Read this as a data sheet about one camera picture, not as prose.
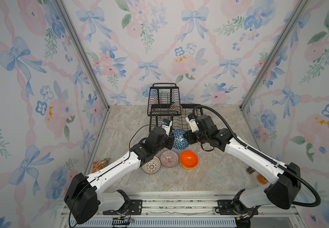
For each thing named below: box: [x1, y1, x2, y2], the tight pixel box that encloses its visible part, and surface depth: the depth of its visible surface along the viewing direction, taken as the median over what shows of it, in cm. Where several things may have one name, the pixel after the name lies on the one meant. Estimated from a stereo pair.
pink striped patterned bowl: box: [160, 150, 180, 169], surface depth 90 cm
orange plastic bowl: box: [179, 150, 199, 170], surface depth 86 cm
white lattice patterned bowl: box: [141, 155, 162, 175], surface depth 88 cm
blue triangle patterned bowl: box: [171, 128, 190, 151], surface depth 80 cm
